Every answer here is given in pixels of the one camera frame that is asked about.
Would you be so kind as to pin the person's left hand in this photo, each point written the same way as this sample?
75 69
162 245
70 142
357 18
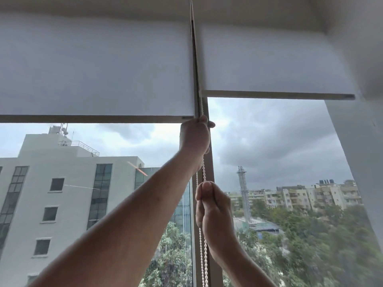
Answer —
196 137

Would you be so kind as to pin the person's right hand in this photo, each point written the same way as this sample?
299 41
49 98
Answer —
217 215

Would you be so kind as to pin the row of apartment buildings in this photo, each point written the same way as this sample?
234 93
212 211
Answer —
314 195

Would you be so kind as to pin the grey window frame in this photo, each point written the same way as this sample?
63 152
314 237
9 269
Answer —
214 158

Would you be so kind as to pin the white short roller blind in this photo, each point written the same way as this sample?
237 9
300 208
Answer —
269 62

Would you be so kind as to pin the white office building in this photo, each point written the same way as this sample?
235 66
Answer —
71 176

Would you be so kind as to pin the metal lattice tower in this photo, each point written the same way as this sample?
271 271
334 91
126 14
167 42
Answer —
244 194

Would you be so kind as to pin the person's left forearm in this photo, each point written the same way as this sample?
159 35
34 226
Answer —
119 230

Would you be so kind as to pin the group of green trees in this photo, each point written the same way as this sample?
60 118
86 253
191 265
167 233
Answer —
314 245

